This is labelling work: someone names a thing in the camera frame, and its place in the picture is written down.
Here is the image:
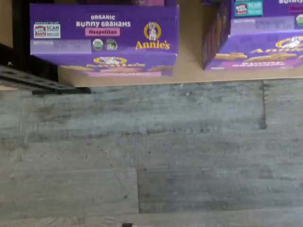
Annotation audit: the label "purple Annie's box pink patch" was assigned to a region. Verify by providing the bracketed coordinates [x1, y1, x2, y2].
[29, 3, 180, 78]
[78, 0, 177, 6]

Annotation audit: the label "purple Annie's box violet patch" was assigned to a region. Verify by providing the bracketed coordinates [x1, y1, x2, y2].
[202, 0, 303, 71]

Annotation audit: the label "black metal shelving rack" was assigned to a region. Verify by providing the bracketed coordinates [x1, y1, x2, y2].
[0, 0, 303, 96]

